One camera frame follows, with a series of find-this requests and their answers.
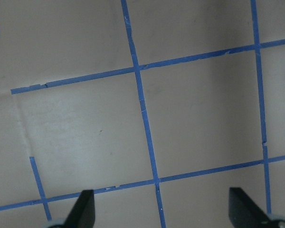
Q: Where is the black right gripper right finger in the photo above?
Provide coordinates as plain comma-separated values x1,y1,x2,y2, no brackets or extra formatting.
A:
228,187,279,228

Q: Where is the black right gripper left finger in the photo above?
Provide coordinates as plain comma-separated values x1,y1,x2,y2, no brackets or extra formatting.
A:
62,190,95,228

